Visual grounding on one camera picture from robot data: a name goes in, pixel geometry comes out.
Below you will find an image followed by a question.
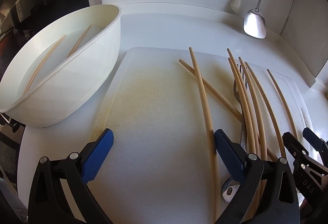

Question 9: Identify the wooden chopstick eight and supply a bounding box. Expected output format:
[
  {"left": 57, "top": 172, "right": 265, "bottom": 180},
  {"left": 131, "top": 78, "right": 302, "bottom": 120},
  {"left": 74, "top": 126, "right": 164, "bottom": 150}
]
[{"left": 266, "top": 69, "right": 298, "bottom": 139}]

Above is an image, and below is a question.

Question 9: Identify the wooden chopstick five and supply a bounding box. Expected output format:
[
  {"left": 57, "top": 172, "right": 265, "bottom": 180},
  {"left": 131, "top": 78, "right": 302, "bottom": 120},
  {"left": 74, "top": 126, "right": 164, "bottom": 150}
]
[{"left": 227, "top": 48, "right": 260, "bottom": 154}]

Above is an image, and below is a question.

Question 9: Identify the steel fork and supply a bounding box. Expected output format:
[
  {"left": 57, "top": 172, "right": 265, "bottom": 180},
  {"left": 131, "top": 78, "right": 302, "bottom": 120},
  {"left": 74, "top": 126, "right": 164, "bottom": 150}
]
[{"left": 221, "top": 65, "right": 249, "bottom": 205}]

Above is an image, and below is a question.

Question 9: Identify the wooden chopstick seven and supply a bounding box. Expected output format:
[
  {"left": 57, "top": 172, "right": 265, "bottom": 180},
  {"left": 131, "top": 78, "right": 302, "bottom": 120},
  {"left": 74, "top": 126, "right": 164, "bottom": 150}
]
[{"left": 246, "top": 63, "right": 286, "bottom": 158}]

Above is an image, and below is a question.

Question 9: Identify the wooden chopstick six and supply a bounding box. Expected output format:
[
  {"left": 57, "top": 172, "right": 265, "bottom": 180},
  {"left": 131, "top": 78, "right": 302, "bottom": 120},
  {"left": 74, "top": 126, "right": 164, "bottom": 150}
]
[{"left": 238, "top": 57, "right": 269, "bottom": 199}]

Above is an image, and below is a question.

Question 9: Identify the wooden chopstick three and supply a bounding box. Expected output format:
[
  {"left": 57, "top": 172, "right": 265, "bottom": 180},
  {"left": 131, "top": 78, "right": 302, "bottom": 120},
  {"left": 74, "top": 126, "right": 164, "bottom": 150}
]
[{"left": 228, "top": 58, "right": 257, "bottom": 154}]

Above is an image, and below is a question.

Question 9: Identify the wooden chopstick two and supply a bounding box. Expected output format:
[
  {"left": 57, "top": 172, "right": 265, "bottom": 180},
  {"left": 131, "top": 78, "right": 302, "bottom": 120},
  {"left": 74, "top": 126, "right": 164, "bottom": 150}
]
[{"left": 179, "top": 59, "right": 278, "bottom": 161}]

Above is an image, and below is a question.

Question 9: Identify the wooden chopstick one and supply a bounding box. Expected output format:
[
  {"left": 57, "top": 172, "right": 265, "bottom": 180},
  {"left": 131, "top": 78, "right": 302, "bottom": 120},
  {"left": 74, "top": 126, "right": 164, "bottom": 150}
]
[{"left": 188, "top": 47, "right": 220, "bottom": 223}]

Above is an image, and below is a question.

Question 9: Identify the white plastic cutting board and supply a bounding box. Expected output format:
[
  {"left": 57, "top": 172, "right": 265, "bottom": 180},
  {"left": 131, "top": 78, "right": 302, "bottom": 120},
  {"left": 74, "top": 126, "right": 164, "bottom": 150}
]
[{"left": 84, "top": 46, "right": 311, "bottom": 224}]

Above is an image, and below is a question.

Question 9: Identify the white oval bowl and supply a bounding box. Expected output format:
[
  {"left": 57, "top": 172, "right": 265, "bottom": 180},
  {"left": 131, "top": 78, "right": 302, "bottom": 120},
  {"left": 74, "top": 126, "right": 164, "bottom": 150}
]
[{"left": 1, "top": 4, "right": 122, "bottom": 128}]

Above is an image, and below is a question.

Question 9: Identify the wooden chopstick in bowl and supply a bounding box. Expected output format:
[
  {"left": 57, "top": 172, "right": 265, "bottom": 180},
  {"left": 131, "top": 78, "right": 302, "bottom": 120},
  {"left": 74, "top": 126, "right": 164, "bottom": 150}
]
[{"left": 23, "top": 34, "right": 66, "bottom": 94}]

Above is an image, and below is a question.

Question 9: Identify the steel spatula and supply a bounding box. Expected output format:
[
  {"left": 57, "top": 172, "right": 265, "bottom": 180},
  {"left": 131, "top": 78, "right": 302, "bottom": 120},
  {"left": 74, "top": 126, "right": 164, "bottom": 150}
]
[{"left": 243, "top": 0, "right": 266, "bottom": 39}]

